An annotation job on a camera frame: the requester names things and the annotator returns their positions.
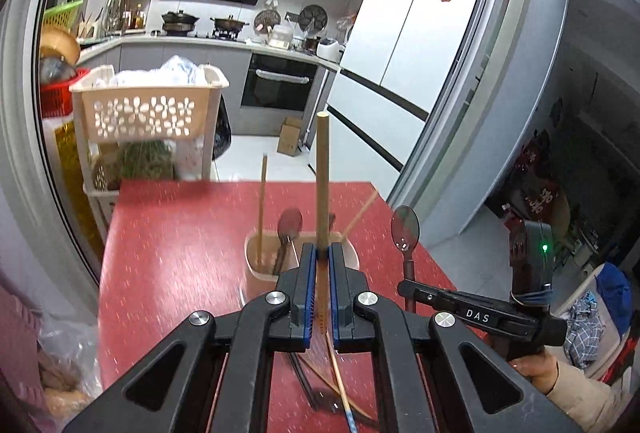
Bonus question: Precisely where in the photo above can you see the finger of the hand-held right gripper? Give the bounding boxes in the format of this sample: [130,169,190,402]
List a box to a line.
[397,280,461,321]

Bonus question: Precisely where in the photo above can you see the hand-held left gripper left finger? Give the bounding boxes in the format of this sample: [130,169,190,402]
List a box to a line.
[62,244,318,433]

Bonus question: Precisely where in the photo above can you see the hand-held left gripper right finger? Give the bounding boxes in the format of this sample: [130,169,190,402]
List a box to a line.
[327,244,583,433]

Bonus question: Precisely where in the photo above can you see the beige plastic utensil holder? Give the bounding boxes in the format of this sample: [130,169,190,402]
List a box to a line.
[244,230,361,309]

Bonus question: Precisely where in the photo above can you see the person's right forearm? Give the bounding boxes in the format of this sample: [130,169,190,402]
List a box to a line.
[544,359,623,433]

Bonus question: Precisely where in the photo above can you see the person's right hand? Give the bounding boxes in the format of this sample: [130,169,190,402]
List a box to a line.
[514,347,559,395]

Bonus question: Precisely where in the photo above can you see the plaid cloth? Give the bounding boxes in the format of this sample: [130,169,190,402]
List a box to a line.
[565,293,608,369]

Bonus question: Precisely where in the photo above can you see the blue cloth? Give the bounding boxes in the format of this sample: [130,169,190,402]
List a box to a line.
[595,263,632,339]

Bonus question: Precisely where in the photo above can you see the clear plastic bag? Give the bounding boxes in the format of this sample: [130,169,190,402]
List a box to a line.
[37,313,103,419]

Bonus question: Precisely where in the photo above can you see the cardboard box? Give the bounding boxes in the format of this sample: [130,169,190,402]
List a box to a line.
[277,117,304,157]

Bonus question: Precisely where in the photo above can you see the printed white plastic bag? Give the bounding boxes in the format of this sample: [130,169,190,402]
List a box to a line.
[172,143,206,181]

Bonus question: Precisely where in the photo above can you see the green vegetable bundle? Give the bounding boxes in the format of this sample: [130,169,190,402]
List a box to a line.
[120,140,175,180]

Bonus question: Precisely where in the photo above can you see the black trash bag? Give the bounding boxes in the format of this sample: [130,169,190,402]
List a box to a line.
[212,98,233,161]

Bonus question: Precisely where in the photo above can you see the black built-in oven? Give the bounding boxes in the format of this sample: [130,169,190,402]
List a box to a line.
[240,53,318,112]

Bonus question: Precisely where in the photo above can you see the gold patterned bag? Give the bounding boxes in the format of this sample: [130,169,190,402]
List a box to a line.
[50,118,98,264]

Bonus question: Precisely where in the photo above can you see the white refrigerator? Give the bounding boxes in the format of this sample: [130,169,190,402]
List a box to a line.
[325,0,501,171]

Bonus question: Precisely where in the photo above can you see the white rice cooker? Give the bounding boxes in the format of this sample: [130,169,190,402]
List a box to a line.
[316,38,346,61]

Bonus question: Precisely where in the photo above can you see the beige flower-cutout storage cart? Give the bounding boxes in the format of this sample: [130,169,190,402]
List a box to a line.
[69,65,230,239]

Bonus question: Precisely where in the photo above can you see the grey kitchen cabinet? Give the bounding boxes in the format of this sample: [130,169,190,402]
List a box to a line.
[77,35,341,138]

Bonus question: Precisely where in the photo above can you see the large round dark trivet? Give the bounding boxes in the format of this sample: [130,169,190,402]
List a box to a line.
[298,4,328,31]

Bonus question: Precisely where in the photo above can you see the white plastic bags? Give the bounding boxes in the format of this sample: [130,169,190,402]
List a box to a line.
[107,55,211,88]

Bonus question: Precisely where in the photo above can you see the small round dark trivet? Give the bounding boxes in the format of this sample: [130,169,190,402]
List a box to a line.
[253,9,282,34]

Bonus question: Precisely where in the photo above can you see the red plastic basket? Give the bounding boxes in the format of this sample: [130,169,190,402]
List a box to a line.
[40,68,91,118]

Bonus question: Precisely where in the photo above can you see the lidded dark wok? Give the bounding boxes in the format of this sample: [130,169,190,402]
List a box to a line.
[210,14,250,38]

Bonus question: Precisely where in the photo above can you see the black wok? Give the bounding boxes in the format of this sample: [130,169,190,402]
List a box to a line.
[161,9,201,36]

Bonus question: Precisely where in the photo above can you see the metal bowl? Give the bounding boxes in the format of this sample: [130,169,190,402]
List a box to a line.
[40,55,76,81]

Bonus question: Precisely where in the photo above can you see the white spice rack with bottles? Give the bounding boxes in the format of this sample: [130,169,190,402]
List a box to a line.
[120,0,153,34]

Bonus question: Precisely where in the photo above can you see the round wooden board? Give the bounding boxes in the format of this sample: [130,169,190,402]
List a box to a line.
[40,25,81,64]

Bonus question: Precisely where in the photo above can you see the green plastic basket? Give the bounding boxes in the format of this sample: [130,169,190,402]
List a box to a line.
[42,0,83,31]

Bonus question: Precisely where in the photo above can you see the grey sliding door frame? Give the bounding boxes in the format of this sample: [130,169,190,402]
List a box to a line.
[0,0,571,284]

